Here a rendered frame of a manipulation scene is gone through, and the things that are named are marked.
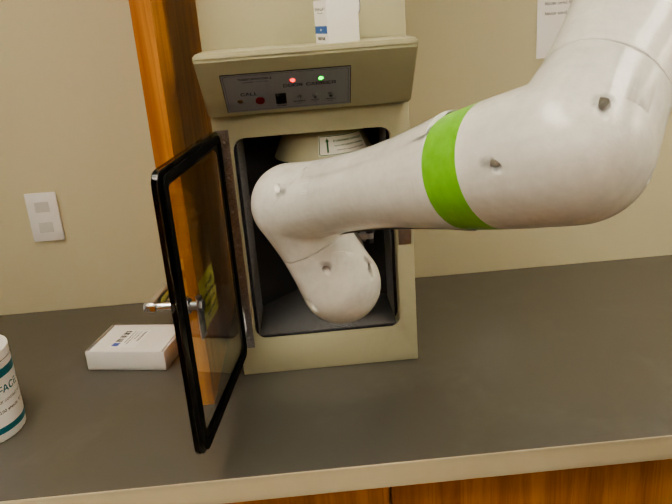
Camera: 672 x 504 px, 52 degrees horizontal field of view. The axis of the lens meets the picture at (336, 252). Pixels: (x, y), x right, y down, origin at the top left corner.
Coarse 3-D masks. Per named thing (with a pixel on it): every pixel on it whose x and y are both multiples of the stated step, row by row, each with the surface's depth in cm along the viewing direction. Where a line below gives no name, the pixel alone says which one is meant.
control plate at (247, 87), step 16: (224, 80) 100; (240, 80) 100; (256, 80) 100; (272, 80) 101; (288, 80) 101; (304, 80) 101; (320, 80) 102; (336, 80) 102; (224, 96) 103; (240, 96) 103; (256, 96) 104; (272, 96) 104; (288, 96) 104; (304, 96) 105; (320, 96) 105; (336, 96) 105
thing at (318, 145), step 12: (324, 132) 115; (336, 132) 115; (348, 132) 116; (360, 132) 119; (288, 144) 117; (300, 144) 116; (312, 144) 115; (324, 144) 115; (336, 144) 115; (348, 144) 116; (360, 144) 118; (276, 156) 120; (288, 156) 117; (300, 156) 116; (312, 156) 115; (324, 156) 115
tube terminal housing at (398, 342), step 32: (224, 0) 104; (256, 0) 105; (288, 0) 105; (384, 0) 106; (224, 32) 106; (256, 32) 106; (288, 32) 106; (384, 32) 107; (224, 128) 111; (256, 128) 111; (288, 128) 111; (320, 128) 111; (352, 128) 112; (416, 320) 124; (256, 352) 124; (288, 352) 124; (320, 352) 125; (352, 352) 125; (384, 352) 125; (416, 352) 126
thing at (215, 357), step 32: (192, 192) 94; (160, 224) 82; (192, 224) 94; (224, 224) 110; (192, 256) 93; (224, 256) 109; (192, 288) 92; (224, 288) 109; (192, 320) 92; (224, 320) 108; (224, 352) 107; (224, 384) 106; (192, 416) 91
